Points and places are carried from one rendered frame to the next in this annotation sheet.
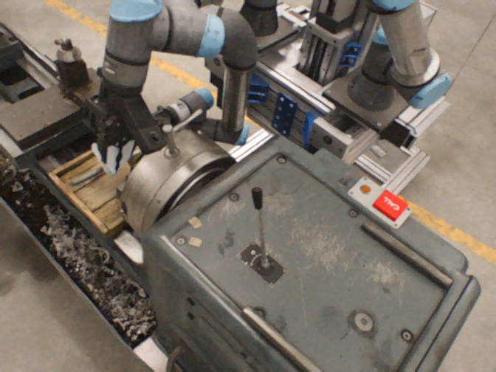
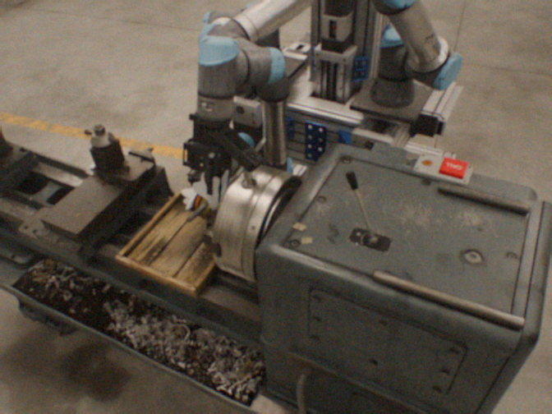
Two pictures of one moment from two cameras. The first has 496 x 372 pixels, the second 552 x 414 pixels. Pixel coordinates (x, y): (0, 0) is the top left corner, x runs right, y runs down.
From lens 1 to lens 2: 0.37 m
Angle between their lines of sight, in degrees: 9
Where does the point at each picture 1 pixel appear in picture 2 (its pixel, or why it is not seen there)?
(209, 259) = (325, 249)
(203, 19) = (267, 51)
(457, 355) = not seen: outside the picture
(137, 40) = (227, 77)
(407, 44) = (420, 34)
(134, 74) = (227, 107)
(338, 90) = (363, 100)
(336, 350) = (462, 282)
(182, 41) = (257, 71)
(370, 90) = (393, 89)
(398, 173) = not seen: hidden behind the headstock
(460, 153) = (481, 144)
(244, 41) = not seen: hidden behind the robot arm
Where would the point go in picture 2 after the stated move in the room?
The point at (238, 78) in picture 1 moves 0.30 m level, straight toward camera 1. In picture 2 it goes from (277, 110) to (301, 173)
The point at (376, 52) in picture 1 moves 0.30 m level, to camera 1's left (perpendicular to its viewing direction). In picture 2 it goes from (388, 55) to (292, 64)
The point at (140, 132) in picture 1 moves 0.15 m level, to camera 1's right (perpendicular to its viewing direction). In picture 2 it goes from (242, 153) to (315, 145)
